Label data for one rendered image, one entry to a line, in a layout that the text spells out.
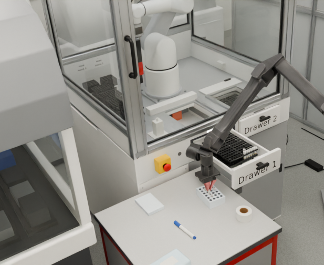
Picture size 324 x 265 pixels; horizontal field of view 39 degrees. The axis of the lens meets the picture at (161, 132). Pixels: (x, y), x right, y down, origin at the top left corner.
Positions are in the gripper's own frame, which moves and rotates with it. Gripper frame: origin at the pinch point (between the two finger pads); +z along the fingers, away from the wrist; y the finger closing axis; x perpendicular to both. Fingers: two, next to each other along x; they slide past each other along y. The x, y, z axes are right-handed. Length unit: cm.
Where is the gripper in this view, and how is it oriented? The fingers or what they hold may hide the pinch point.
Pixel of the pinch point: (208, 189)
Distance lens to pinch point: 212.5
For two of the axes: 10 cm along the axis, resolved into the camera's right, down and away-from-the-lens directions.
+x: 3.9, 4.2, -8.2
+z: 1.0, 8.6, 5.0
